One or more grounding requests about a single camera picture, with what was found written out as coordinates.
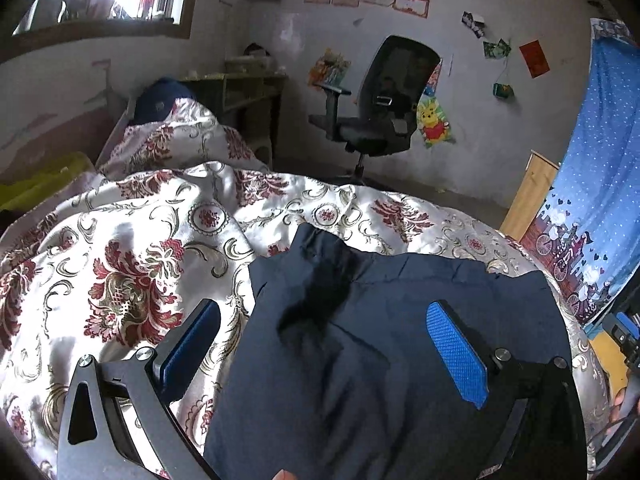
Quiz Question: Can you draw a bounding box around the red wall envelope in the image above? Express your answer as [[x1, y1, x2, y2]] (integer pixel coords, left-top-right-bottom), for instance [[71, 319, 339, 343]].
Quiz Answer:
[[519, 40, 551, 78]]

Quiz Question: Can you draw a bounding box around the small clutter pile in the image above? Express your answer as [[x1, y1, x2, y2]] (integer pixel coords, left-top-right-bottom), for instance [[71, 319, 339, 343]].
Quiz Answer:
[[225, 42, 288, 76]]

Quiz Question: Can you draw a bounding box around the wooden desk with shelf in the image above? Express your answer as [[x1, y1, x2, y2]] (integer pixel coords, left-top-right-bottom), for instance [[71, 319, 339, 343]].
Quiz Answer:
[[180, 71, 290, 168]]

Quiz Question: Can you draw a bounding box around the floral red white bedspread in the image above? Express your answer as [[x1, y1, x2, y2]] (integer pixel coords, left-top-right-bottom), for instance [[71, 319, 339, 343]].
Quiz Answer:
[[0, 97, 608, 480]]

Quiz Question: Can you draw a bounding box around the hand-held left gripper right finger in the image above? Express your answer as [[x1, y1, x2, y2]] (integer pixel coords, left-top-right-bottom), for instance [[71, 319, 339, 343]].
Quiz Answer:
[[425, 300, 587, 480]]

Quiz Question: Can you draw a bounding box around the colourful cartoon wall picture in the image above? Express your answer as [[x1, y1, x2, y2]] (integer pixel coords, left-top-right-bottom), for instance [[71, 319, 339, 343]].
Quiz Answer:
[[307, 50, 352, 91]]

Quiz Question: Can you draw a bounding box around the black mesh office chair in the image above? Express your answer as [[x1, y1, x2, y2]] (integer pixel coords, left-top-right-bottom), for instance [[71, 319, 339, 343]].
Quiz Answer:
[[308, 35, 442, 183]]

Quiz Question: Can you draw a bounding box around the light wooden board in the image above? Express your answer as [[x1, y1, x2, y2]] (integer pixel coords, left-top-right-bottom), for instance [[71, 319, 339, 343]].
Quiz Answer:
[[500, 150, 560, 243]]

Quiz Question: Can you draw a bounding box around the dark blue pillow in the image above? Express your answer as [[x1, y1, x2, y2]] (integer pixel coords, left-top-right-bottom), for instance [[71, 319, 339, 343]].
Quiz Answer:
[[131, 77, 196, 125]]

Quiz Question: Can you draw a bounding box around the cartoon bear wall poster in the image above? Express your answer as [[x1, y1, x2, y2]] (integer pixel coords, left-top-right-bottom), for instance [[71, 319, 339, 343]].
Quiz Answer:
[[416, 97, 456, 148]]

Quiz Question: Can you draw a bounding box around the dark photo on wall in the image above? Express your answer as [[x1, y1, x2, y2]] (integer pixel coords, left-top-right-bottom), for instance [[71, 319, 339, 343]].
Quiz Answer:
[[462, 10, 487, 38]]

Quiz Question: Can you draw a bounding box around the yellow-green object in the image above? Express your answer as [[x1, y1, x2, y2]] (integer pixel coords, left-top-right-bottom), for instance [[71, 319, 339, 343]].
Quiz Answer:
[[0, 152, 96, 211]]

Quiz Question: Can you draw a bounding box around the person's right hand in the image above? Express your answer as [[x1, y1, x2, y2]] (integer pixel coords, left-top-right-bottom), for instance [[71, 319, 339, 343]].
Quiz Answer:
[[609, 387, 640, 426]]

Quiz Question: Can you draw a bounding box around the blue printed curtain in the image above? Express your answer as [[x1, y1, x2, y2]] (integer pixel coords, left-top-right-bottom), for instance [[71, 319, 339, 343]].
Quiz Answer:
[[520, 19, 640, 326]]

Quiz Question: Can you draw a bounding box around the green photo on wall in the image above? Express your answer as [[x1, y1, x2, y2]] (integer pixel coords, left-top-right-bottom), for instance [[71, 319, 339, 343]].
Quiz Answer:
[[482, 39, 512, 60]]

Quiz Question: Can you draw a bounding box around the navy blue padded jacket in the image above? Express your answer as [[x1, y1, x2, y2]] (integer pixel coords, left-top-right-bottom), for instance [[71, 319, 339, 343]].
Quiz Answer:
[[204, 222, 573, 480]]

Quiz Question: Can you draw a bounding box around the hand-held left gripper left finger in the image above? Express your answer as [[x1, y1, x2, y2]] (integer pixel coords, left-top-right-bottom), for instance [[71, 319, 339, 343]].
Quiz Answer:
[[57, 298, 222, 480]]

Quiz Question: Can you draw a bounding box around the colourful poster behind chair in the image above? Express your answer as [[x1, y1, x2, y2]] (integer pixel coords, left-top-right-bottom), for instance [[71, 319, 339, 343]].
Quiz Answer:
[[424, 57, 445, 98]]

